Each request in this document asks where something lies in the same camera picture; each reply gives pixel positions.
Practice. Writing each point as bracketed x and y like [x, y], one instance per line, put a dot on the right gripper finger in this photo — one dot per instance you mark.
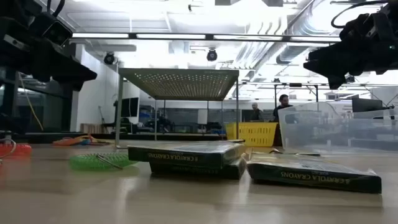
[337, 82]
[329, 60]

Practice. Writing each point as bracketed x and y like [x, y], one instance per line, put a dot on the black wall monitor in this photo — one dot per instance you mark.
[130, 107]

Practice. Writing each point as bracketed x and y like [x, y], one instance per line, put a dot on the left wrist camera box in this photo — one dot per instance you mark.
[56, 31]

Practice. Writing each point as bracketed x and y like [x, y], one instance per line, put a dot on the black ceiling track spotlight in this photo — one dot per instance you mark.
[349, 78]

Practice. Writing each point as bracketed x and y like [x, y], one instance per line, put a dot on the green perforated metal shelf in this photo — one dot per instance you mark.
[183, 84]

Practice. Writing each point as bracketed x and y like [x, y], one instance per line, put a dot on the wooden slat crate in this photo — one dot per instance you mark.
[90, 128]

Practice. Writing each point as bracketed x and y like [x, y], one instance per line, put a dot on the overhead light bar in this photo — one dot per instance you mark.
[210, 36]

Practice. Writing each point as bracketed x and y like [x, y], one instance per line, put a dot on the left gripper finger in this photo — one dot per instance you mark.
[71, 70]
[74, 86]

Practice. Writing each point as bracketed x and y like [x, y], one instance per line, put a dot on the blue rubber band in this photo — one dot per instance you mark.
[87, 142]

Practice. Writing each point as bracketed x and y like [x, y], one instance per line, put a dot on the clear plastic container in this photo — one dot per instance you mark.
[326, 133]

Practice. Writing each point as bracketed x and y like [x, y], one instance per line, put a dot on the black table frame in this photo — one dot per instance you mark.
[46, 136]

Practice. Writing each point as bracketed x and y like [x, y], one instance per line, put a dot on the yellow plastic basket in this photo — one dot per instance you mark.
[255, 133]

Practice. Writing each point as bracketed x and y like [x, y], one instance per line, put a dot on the white background panel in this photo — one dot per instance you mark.
[202, 116]

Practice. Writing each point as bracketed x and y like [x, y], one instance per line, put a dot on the black desktop monitor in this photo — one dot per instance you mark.
[367, 105]

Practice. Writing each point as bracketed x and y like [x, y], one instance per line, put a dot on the purple rubber band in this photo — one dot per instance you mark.
[101, 143]

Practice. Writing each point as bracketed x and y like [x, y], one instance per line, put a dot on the orange rubber band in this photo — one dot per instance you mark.
[74, 139]

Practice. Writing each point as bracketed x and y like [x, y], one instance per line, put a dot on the Crayola crayon box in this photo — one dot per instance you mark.
[186, 155]
[311, 175]
[199, 171]

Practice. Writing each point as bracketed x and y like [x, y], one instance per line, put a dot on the yellow rubber band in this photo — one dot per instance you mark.
[84, 137]

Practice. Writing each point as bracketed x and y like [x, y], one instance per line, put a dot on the person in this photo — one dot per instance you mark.
[283, 101]
[256, 113]

